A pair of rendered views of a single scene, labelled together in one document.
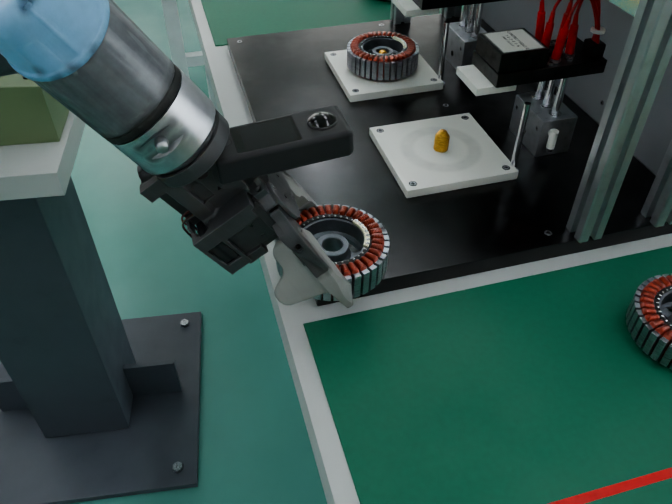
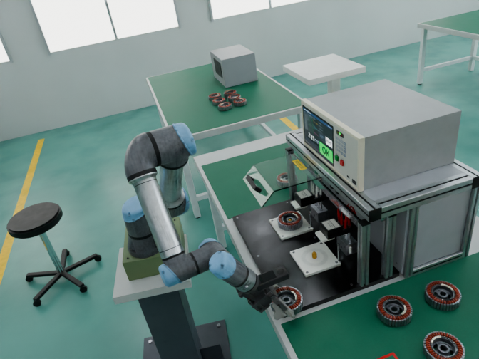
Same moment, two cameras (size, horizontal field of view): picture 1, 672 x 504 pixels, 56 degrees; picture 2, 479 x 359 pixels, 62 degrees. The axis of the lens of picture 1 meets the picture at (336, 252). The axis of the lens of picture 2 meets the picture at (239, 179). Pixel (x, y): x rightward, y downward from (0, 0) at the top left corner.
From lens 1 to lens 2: 0.84 m
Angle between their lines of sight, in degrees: 12
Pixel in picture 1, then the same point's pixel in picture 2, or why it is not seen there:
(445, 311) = (322, 315)
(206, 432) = not seen: outside the picture
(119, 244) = not seen: hidden behind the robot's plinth
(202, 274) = (221, 301)
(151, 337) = (205, 333)
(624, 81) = (360, 243)
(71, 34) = (230, 270)
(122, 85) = (239, 276)
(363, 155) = (289, 262)
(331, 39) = (269, 211)
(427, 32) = not seen: hidden behind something
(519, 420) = (346, 345)
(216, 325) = (232, 325)
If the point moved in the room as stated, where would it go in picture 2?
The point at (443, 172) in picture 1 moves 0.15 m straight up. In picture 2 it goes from (316, 266) to (314, 236)
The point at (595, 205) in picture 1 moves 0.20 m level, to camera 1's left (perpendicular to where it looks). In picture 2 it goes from (362, 276) to (306, 283)
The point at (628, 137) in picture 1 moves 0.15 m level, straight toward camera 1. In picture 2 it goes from (366, 257) to (356, 288)
